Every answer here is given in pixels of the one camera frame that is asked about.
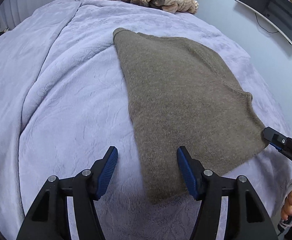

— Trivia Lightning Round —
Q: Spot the black monitor cable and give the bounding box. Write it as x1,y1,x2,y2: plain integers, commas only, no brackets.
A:
254,12,279,34

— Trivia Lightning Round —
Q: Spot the olive brown knit sweater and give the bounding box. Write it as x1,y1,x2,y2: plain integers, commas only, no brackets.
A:
113,28,266,204

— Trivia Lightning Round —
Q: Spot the white curved monitor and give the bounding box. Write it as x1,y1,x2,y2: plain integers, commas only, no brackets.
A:
234,0,292,48

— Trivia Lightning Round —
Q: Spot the lavender fleece bed blanket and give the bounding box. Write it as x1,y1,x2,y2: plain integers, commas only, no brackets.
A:
0,0,291,239

